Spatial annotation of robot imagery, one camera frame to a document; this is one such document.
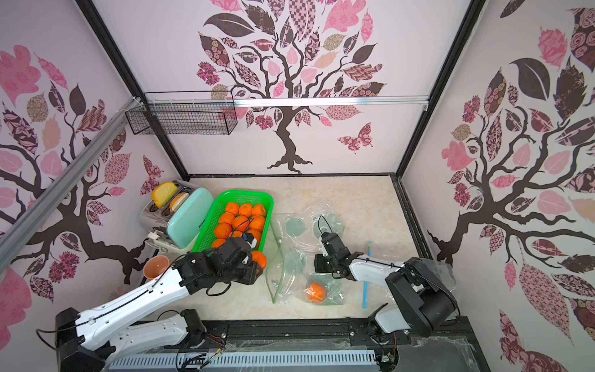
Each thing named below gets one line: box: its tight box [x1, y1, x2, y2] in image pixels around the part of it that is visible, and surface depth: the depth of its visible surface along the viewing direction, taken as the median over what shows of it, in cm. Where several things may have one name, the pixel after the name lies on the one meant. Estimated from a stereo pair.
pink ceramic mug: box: [143, 254, 170, 279], surface depth 83 cm
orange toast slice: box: [168, 192, 190, 213], surface depth 87 cm
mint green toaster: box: [139, 179, 215, 252], surface depth 89 cm
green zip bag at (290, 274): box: [265, 242, 348, 307], surface depth 80 cm
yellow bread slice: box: [151, 181, 179, 209], surface depth 90 cm
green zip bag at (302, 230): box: [273, 204, 346, 253], surface depth 102 cm
